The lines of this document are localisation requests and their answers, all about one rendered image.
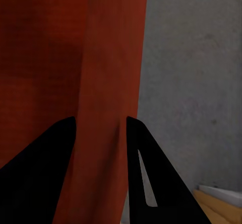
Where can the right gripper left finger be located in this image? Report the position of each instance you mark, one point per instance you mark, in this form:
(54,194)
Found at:
(31,183)

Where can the storage box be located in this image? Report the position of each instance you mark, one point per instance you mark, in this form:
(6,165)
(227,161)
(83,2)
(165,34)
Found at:
(81,58)

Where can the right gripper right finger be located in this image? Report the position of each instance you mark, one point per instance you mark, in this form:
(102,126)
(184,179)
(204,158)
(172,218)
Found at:
(176,204)

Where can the door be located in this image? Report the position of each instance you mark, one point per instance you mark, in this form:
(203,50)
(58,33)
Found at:
(218,211)

